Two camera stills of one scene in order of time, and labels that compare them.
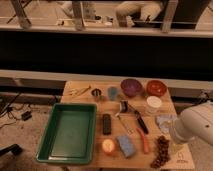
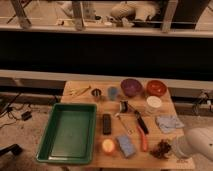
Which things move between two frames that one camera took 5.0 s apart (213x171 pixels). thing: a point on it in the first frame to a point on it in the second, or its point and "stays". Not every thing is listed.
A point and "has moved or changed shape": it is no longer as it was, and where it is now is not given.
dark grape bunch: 163,152 has moved or changed shape
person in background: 128,12 stays
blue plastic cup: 112,92 stays
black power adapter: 26,115 stays
